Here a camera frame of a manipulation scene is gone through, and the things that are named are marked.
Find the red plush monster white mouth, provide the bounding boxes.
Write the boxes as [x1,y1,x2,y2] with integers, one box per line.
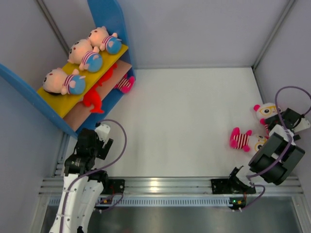
[82,88,104,114]

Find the red plush monster toy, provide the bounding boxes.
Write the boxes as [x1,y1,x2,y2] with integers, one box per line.
[96,64,118,86]

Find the white panda doll yellow glasses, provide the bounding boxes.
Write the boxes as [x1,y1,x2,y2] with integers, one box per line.
[114,74,136,94]

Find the pig doll black hair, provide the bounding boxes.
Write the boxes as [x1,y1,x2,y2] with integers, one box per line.
[43,68,86,95]

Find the pig doll blue pants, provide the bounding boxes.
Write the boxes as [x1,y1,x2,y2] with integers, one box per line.
[68,39,103,73]

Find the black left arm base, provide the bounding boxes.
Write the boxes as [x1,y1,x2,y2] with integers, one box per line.
[102,178,125,195]

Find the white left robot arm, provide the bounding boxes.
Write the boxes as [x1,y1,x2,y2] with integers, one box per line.
[50,124,113,233]

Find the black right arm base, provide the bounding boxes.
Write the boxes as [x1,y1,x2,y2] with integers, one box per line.
[211,178,256,195]

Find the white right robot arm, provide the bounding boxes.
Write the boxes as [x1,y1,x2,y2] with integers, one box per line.
[226,105,305,193]

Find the blue wooden toy shelf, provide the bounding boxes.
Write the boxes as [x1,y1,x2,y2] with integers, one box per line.
[0,0,136,137]

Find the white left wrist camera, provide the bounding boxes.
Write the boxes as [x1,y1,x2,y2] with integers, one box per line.
[94,123,111,143]

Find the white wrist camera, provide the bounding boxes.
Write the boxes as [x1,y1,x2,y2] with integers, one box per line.
[94,123,111,143]
[293,118,311,133]

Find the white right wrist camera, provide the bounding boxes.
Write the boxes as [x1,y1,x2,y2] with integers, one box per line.
[293,118,311,133]

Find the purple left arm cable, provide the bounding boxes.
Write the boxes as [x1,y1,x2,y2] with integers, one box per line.
[60,119,128,233]

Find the slotted grey cable duct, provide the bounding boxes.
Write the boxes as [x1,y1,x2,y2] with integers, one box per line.
[48,196,246,207]

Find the aluminium mounting rail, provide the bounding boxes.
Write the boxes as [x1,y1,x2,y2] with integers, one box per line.
[38,176,304,195]

